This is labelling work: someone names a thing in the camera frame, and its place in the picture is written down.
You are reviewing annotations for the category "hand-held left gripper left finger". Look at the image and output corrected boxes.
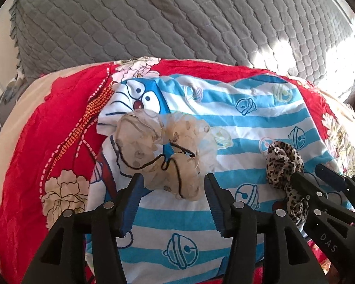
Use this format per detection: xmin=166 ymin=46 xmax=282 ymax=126
xmin=21 ymin=172 xmax=145 ymax=284

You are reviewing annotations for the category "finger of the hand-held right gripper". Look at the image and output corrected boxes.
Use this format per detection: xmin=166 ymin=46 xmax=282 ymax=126
xmin=315 ymin=164 xmax=355 ymax=206
xmin=289 ymin=171 xmax=355 ymax=273

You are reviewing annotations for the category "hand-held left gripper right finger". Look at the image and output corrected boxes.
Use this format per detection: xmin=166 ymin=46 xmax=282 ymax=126
xmin=204 ymin=173 xmax=329 ymax=284

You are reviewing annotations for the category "leopard print scrunchie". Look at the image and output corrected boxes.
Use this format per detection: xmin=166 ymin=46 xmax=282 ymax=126
xmin=266 ymin=140 xmax=310 ymax=227

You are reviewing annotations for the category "beige sheer scrunchie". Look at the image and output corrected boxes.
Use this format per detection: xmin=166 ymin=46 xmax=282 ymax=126
xmin=110 ymin=108 xmax=218 ymax=202

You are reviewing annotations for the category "blue striped cartoon cloth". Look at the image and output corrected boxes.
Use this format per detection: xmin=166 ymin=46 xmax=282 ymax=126
xmin=86 ymin=75 xmax=344 ymax=279

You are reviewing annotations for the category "red floral blanket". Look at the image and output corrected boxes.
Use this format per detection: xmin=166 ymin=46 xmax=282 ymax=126
xmin=0 ymin=58 xmax=355 ymax=284

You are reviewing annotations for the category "grey floral pillow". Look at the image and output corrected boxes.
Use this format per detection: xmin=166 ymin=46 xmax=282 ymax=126
xmin=0 ymin=65 xmax=27 ymax=126

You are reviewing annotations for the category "grey quilted bed cover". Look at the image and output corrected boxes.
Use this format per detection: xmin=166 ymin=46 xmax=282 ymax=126
xmin=9 ymin=0 xmax=355 ymax=101

